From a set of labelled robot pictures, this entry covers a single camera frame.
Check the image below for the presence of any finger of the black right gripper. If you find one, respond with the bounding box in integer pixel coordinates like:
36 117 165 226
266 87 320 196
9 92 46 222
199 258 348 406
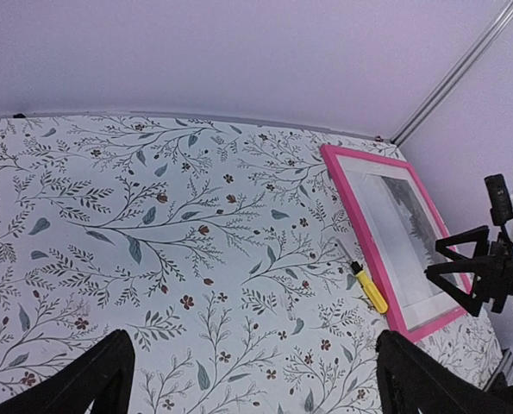
435 225 490 264
425 262 482 317

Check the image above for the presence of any yellow handled screwdriver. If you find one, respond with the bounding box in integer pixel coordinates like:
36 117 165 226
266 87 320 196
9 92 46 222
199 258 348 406
336 239 388 314

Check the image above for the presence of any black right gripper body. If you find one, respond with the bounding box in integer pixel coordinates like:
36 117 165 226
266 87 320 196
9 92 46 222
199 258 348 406
472 254 513 314

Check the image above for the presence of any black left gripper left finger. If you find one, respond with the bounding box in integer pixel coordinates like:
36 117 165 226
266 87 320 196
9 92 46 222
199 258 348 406
0 329 135 413

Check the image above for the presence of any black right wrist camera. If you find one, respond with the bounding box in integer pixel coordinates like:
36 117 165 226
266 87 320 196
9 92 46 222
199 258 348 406
485 174 513 227

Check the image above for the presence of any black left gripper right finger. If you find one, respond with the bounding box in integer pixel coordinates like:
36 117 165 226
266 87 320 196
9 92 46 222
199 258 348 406
376 329 513 413

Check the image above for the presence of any pink picture frame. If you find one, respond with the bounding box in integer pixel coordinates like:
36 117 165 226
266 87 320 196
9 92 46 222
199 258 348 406
320 144 465 342

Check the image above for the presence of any aluminium right corner post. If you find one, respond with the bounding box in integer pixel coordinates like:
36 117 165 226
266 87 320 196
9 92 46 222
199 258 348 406
390 0 513 147

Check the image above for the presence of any floral patterned table mat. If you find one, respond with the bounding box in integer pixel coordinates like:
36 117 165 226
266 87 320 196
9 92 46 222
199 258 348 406
0 112 505 414

